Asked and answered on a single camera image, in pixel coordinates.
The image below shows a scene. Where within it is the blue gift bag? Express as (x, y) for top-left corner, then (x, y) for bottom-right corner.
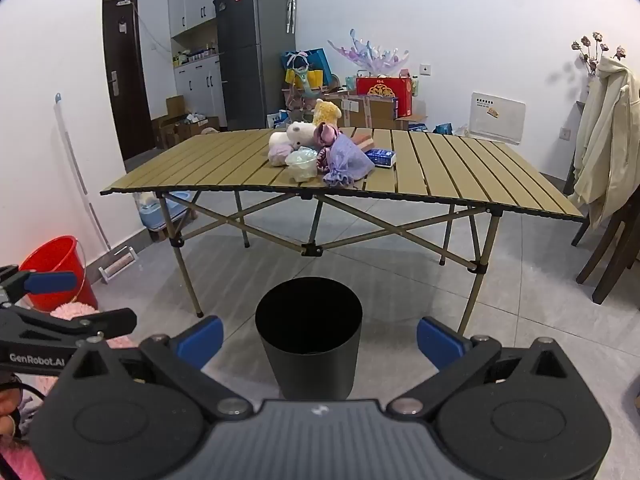
(281, 49), (331, 86)

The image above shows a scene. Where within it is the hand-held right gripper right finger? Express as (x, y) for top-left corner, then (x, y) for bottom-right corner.
(387, 316), (583, 421)

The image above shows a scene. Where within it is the purple fabric pouch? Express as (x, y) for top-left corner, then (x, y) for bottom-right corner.
(320, 132), (376, 188)

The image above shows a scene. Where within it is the yellow gift bag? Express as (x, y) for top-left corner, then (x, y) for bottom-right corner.
(286, 69), (325, 90)

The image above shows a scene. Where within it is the cream hooded coat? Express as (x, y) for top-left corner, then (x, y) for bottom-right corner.
(572, 55), (640, 231)

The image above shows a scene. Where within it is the teal figurine toy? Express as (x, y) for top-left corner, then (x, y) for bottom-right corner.
(292, 57), (321, 102)

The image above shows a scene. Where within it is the yellow plush toy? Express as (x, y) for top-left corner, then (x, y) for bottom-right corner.
(312, 99), (343, 128)

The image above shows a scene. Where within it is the pale green plastic bag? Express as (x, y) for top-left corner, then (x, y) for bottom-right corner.
(285, 146), (319, 182)

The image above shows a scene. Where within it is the person's left hand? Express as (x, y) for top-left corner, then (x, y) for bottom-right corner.
(0, 388), (23, 442)

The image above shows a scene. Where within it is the red plastic bucket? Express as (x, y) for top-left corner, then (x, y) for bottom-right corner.
(19, 236), (99, 315)

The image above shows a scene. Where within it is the dark grey refrigerator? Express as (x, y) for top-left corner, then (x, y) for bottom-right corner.
(214, 0), (297, 132)

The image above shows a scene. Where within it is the light blue plastic litter box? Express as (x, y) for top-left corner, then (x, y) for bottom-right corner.
(137, 191), (191, 231)

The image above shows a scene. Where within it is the row of small bottles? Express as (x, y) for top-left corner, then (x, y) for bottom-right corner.
(172, 45), (221, 66)

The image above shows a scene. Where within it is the black trash bin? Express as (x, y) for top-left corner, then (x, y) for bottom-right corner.
(255, 276), (364, 402)

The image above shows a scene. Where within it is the white wall panel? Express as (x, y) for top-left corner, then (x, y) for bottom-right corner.
(469, 91), (527, 146)

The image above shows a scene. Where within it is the large taped cardboard box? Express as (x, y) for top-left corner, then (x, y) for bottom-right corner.
(325, 92), (401, 131)

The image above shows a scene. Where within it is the pink fabric bow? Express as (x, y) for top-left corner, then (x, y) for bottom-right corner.
(314, 124), (341, 148)

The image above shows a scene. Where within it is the blue cardboard box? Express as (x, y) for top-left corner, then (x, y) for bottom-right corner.
(363, 148), (397, 167)

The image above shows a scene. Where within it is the red gift box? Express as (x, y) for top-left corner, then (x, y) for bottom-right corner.
(356, 76), (415, 117)

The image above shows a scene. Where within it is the white plush toy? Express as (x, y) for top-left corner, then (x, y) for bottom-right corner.
(270, 121), (317, 150)

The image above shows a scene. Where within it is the tan slatted folding table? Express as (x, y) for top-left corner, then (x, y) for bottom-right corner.
(99, 127), (587, 333)

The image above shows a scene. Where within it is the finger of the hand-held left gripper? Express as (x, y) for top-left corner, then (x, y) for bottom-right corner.
(0, 264), (78, 307)
(0, 305), (138, 347)

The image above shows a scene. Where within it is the dark brown door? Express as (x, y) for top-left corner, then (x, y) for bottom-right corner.
(102, 0), (157, 161)

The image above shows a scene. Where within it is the iridescent ribbon decoration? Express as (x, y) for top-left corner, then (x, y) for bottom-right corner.
(327, 30), (411, 78)

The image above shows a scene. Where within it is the dried flower bunch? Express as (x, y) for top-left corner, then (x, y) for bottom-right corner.
(571, 31), (627, 76)

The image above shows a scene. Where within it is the white lower cabinet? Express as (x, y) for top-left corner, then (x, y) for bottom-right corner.
(172, 55), (228, 132)

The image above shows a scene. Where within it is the white long-handled mop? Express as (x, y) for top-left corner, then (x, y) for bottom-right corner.
(52, 92), (140, 285)

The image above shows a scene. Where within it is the low cardboard box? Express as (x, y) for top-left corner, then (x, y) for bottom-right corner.
(172, 116), (221, 144)

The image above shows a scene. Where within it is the dark wooden chair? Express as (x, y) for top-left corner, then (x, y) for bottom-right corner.
(570, 180), (640, 306)

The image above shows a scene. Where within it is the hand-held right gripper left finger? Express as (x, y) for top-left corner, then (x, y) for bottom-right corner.
(56, 316), (253, 421)

